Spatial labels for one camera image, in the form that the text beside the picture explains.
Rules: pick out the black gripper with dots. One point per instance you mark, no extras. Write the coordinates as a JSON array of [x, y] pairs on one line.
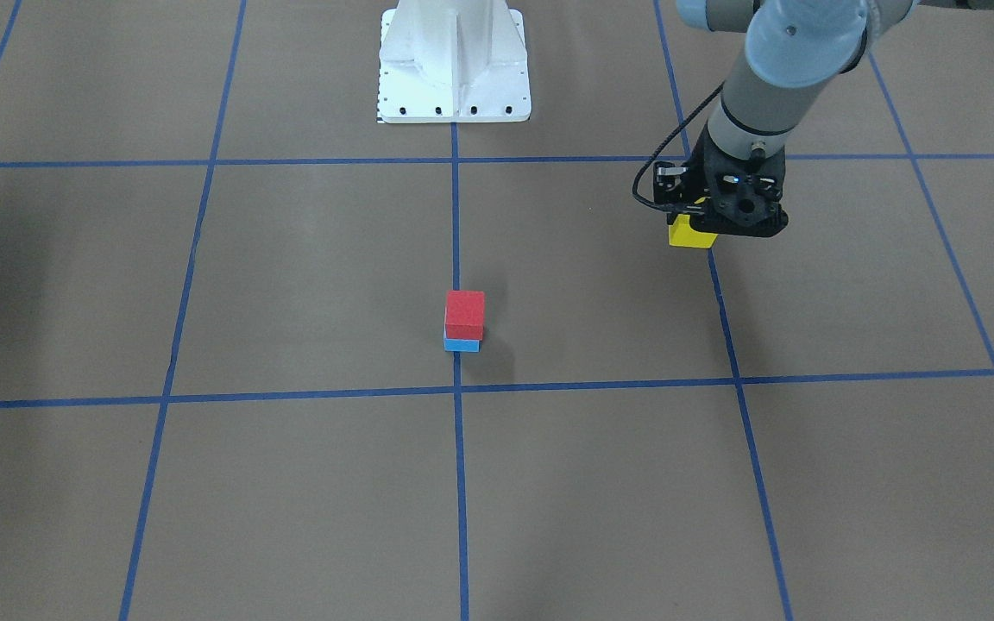
[[668, 184]]

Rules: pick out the yellow block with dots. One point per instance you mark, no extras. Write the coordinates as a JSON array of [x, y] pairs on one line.
[[681, 234]]

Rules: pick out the red block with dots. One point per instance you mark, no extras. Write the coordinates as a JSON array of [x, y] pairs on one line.
[[464, 315]]

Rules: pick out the blue block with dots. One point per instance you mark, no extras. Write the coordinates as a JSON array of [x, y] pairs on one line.
[[460, 345]]

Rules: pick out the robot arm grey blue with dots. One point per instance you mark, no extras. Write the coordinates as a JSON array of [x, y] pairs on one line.
[[791, 52]]

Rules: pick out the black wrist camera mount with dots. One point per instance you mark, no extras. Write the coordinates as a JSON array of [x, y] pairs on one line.
[[675, 192]]

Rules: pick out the white camera pedestal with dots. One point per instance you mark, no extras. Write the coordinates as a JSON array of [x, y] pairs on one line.
[[453, 62]]

